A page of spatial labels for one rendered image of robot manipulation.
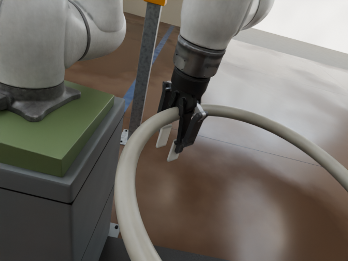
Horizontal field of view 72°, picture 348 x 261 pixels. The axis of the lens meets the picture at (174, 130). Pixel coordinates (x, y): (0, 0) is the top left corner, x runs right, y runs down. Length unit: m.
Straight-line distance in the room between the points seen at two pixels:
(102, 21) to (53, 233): 0.54
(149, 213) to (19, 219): 0.91
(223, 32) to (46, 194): 0.47
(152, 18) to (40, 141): 1.12
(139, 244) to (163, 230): 1.13
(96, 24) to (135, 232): 0.53
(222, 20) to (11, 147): 0.44
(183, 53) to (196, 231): 1.19
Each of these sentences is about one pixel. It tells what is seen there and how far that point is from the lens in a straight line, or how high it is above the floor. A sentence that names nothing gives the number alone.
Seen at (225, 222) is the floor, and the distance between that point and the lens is 1.60.
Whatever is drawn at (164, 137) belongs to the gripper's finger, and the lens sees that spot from 0.60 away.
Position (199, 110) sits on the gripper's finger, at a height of 0.98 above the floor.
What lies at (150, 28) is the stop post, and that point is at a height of 0.87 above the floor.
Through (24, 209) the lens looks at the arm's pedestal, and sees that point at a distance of 0.65.
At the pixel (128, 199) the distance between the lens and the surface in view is 0.34.
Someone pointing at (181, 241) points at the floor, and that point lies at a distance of 1.43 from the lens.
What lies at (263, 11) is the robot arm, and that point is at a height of 1.16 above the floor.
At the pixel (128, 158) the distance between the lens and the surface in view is 0.38.
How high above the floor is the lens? 1.19
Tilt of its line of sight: 34 degrees down
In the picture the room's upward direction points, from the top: 15 degrees clockwise
